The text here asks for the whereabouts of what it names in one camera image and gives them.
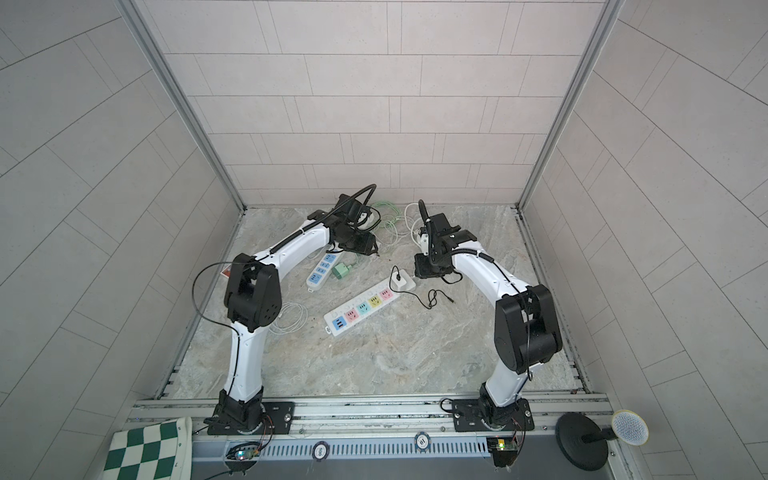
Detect white charger with black cable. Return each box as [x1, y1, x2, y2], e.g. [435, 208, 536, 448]
[388, 265, 454, 310]

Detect long colourful socket power strip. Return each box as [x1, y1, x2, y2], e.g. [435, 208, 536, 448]
[324, 277, 401, 337]

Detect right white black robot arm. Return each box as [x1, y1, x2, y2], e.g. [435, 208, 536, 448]
[415, 200, 563, 432]

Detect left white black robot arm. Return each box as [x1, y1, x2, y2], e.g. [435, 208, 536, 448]
[204, 184, 378, 435]

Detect small blue socket power strip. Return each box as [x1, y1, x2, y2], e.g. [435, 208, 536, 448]
[306, 252, 341, 292]

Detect green charger block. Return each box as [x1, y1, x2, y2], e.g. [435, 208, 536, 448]
[332, 262, 350, 280]

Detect right circuit board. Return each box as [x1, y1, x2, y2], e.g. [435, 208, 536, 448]
[486, 437, 520, 468]

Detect circuit board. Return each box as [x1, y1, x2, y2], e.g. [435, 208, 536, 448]
[486, 437, 520, 468]
[225, 441, 262, 462]

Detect left circuit board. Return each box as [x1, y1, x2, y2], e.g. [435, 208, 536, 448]
[225, 441, 262, 462]

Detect black round stand base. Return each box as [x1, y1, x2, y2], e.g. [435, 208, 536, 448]
[555, 412, 618, 471]

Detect white round mesh disc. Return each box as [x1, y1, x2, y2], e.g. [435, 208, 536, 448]
[611, 410, 650, 446]

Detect green white checkerboard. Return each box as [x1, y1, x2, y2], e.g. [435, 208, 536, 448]
[101, 417, 192, 480]

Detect white power strip cord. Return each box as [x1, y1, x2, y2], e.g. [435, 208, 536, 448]
[403, 202, 428, 247]

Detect green cable bundle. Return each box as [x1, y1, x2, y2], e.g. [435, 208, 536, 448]
[359, 200, 403, 253]

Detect white coiled cable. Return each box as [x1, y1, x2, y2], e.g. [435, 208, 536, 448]
[266, 300, 310, 336]

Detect aluminium rail frame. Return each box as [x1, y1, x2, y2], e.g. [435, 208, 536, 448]
[123, 391, 615, 462]

